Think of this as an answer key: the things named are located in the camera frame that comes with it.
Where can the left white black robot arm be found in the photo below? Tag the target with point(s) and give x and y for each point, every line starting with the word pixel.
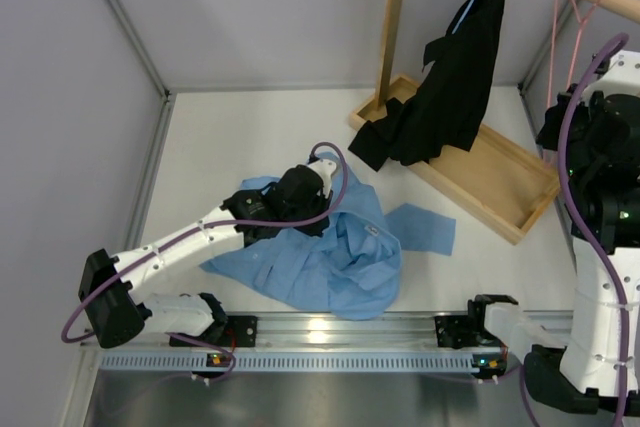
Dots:
pixel 122 294

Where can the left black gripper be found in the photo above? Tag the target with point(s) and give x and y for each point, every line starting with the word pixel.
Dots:
pixel 323 202

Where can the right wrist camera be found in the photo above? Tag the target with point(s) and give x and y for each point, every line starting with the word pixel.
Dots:
pixel 622 77

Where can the wooden clothes rack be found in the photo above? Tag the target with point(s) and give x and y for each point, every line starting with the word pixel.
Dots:
pixel 498 182

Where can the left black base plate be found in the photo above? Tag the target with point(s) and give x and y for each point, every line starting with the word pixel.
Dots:
pixel 237 331

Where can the aluminium mounting rail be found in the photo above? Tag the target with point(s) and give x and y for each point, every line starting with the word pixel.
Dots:
pixel 304 331

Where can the light blue shirt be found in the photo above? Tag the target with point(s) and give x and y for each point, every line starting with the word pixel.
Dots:
pixel 353 270

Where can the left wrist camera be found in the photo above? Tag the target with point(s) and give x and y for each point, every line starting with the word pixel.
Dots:
pixel 325 169

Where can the grey slotted cable duct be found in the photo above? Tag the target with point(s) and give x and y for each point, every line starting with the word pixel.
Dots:
pixel 447 362

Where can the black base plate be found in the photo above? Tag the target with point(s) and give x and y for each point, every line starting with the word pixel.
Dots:
pixel 237 331
pixel 456 331

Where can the black shirt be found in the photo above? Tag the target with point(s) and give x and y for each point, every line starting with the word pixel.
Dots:
pixel 449 105

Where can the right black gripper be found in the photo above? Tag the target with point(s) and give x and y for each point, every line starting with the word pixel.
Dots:
pixel 554 117

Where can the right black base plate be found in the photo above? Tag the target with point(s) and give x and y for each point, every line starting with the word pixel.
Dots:
pixel 456 331

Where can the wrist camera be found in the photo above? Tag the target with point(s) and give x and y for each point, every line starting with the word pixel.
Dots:
pixel 325 169
pixel 622 77

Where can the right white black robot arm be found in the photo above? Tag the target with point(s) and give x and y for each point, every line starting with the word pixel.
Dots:
pixel 596 369

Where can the pink wire hanger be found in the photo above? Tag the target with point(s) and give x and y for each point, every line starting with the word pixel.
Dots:
pixel 581 16

